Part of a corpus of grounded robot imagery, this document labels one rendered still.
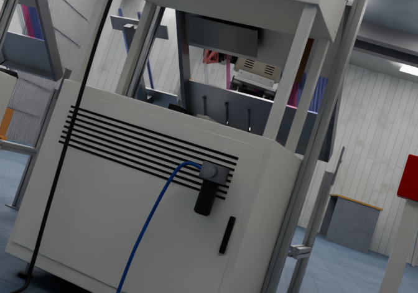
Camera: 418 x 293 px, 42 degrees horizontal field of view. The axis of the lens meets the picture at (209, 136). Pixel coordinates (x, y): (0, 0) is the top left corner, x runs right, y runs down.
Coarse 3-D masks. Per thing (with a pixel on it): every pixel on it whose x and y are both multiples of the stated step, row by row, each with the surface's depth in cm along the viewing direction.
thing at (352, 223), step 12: (336, 204) 909; (348, 204) 906; (360, 204) 904; (324, 216) 1042; (336, 216) 907; (348, 216) 904; (360, 216) 902; (372, 216) 900; (324, 228) 1040; (336, 228) 905; (348, 228) 902; (360, 228) 900; (372, 228) 898; (336, 240) 903; (348, 240) 900; (360, 240) 898
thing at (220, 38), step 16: (192, 16) 219; (192, 32) 223; (208, 32) 219; (224, 32) 216; (240, 32) 212; (256, 32) 209; (272, 32) 210; (208, 48) 229; (224, 48) 220; (240, 48) 217; (256, 48) 213; (272, 48) 214; (288, 48) 211; (336, 48) 201; (272, 64) 219
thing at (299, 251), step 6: (180, 102) 258; (168, 108) 205; (174, 108) 204; (180, 108) 204; (192, 114) 215; (198, 114) 191; (210, 120) 190; (342, 150) 227; (342, 156) 231; (336, 168) 226; (336, 174) 229; (294, 246) 204; (300, 246) 216; (306, 246) 222; (294, 252) 201; (300, 252) 204; (306, 252) 223; (294, 258) 201
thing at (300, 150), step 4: (224, 124) 250; (236, 128) 248; (252, 132) 245; (276, 140) 240; (280, 140) 240; (284, 144) 238; (296, 148) 236; (300, 148) 236; (304, 148) 236; (296, 152) 235; (300, 152) 234; (304, 152) 233; (320, 152) 233; (320, 156) 231; (324, 156) 231
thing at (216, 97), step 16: (192, 80) 244; (192, 96) 250; (208, 96) 245; (224, 96) 241; (240, 96) 236; (192, 112) 256; (208, 112) 251; (224, 112) 246; (240, 112) 242; (256, 112) 237; (288, 112) 229; (240, 128) 247; (256, 128) 243; (288, 128) 234; (304, 128) 230; (304, 144) 235
